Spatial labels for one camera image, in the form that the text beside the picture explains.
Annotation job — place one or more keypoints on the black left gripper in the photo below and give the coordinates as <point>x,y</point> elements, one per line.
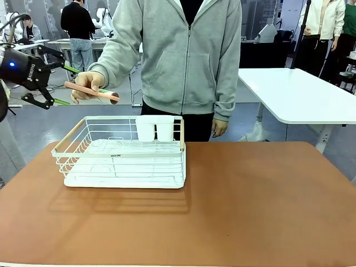
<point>19,69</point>

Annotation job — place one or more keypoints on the person's left forearm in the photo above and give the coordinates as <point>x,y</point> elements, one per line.
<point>226,94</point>

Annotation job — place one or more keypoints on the person's right forearm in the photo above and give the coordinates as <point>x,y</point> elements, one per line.
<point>114,59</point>

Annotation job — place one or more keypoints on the person's right hand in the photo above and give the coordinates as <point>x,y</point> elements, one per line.
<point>89,80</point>

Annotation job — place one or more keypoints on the person's left hand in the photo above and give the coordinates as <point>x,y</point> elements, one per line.
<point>219,128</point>

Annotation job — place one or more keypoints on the grey background workbench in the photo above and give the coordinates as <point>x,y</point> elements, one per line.
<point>64,43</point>

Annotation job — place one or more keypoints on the seated bystander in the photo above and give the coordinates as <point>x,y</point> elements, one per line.
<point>30,29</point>

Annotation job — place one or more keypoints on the bystander in black top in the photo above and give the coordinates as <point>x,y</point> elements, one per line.
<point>78,25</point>

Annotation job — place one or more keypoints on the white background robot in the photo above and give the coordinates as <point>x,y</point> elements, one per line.
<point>105,20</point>

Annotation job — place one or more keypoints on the white cutlery holder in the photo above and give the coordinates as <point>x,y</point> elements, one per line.
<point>164,128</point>

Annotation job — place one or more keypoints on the white drip tray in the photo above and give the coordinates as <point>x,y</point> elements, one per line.
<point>125,182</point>

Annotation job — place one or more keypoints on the person in grey hoodie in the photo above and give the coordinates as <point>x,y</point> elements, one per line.
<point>178,69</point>

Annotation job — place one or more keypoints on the white plastic bag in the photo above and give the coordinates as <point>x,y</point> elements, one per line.
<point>257,133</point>

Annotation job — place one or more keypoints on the white machine housing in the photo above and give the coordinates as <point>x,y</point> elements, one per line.
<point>267,33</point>

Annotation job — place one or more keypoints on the white desk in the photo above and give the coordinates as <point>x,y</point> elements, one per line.
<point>294,94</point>

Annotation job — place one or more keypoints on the black tripod pole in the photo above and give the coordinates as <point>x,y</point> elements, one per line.
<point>301,30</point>

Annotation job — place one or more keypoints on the bystander in white jacket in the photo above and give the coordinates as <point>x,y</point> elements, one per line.
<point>325,22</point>

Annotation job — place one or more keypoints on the bystander in green top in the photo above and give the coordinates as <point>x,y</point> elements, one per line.
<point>349,33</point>

